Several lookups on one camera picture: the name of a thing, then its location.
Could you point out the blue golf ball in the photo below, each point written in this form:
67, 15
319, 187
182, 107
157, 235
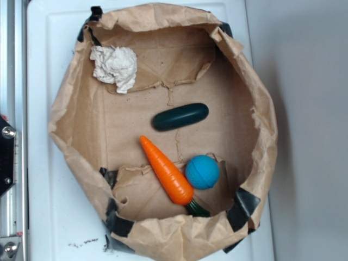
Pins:
202, 172

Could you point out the brown paper bag bin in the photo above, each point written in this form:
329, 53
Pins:
184, 56

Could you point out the white plastic tray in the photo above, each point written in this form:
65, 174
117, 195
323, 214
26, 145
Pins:
63, 223

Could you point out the black metal bracket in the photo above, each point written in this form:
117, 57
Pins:
7, 159

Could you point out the aluminium frame rail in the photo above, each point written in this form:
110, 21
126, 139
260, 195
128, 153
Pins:
14, 204

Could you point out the dark green plastic pickle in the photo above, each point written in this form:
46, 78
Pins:
180, 117

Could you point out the orange plastic carrot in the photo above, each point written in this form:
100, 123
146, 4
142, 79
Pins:
177, 187

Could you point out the crumpled white paper ball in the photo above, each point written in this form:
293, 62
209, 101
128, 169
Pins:
115, 65

